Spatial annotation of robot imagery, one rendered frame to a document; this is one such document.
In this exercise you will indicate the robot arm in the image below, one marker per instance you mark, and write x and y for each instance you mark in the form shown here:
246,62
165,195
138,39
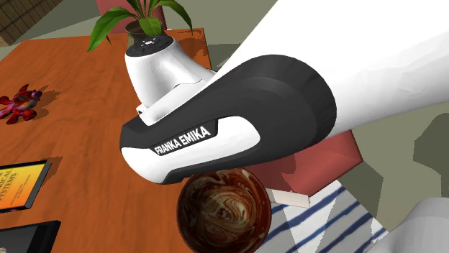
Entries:
315,70

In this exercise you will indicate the brown marbled bowl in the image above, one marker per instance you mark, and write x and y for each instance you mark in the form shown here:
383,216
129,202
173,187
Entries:
224,213

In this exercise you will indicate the green potted plant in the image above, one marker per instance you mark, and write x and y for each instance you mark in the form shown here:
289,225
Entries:
147,21

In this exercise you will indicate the blue striped white rug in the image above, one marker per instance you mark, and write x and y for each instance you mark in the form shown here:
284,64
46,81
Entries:
322,224

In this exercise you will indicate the orange wooden table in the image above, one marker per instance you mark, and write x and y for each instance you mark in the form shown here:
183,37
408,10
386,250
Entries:
80,133

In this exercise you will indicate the red starfish-shaped toy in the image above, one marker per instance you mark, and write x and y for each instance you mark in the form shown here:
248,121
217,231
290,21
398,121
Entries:
19,104

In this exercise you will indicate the yellow orange book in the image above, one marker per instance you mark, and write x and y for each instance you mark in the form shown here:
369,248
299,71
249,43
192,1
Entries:
19,184

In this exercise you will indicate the black book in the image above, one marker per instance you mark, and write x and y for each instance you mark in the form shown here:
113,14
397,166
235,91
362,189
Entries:
28,238

